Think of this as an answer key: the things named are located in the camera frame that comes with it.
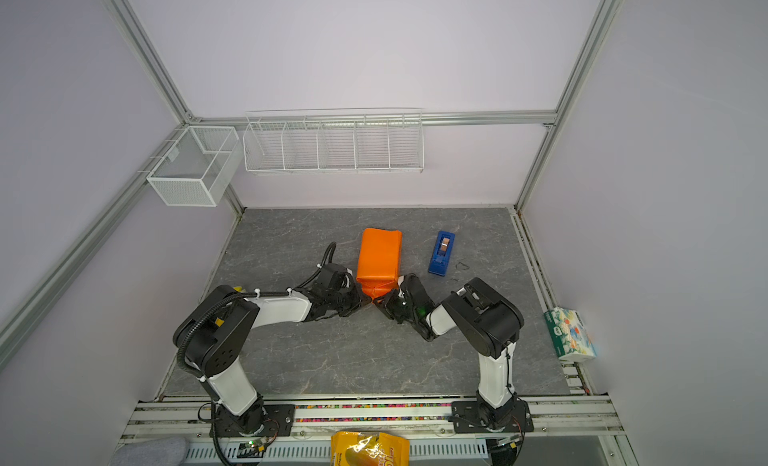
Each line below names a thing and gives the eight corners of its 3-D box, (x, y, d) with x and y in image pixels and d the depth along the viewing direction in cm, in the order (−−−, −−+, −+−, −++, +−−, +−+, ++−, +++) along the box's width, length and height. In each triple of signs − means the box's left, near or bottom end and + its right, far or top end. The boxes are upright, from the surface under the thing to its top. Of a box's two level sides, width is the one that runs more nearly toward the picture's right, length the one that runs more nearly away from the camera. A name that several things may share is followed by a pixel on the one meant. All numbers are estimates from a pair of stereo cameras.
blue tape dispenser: (426, 272, 104) (428, 260, 99) (436, 241, 113) (438, 229, 107) (445, 277, 103) (448, 266, 97) (454, 246, 111) (457, 234, 106)
